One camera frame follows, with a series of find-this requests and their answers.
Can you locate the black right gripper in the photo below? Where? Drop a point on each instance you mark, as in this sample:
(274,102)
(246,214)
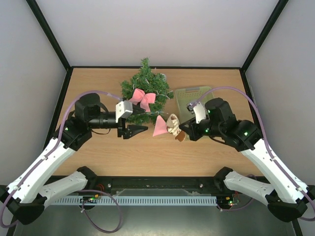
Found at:
(194,128)

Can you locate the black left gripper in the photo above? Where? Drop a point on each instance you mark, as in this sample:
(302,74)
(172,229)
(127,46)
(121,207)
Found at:
(128,133)

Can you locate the wooden ornament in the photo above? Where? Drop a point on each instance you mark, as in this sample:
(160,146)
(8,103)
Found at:
(172,125)

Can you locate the pink paper ornament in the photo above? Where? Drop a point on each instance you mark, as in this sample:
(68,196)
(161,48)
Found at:
(144,99)

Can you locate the pink triangular paper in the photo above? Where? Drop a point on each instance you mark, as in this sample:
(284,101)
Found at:
(160,126)

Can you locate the small green christmas tree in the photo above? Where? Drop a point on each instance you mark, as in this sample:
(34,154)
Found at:
(126,93)

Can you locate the silver bell ornament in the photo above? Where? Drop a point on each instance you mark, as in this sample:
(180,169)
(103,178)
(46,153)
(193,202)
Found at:
(164,77)

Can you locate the clear led string lights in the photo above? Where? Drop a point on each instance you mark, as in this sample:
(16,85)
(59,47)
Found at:
(151,82)

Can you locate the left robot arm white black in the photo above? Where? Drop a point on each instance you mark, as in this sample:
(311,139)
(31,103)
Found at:
(28,196)

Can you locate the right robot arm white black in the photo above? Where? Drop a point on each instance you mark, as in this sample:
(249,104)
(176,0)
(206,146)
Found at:
(285,195)

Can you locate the green plastic basket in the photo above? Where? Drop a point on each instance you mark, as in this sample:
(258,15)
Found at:
(184,96)

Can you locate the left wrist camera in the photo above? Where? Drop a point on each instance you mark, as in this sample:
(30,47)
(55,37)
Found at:
(123,109)

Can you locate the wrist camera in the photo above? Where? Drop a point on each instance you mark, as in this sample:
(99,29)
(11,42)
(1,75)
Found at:
(123,109)
(199,112)

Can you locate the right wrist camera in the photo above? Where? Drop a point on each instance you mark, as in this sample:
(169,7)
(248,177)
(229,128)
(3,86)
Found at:
(199,112)

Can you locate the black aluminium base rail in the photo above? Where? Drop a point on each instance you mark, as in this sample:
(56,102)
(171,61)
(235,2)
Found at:
(203,185)

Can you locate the light blue cable duct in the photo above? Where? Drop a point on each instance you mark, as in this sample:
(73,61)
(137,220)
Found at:
(138,201)

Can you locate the black enclosure frame post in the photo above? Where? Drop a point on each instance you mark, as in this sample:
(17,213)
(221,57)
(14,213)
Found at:
(33,5)

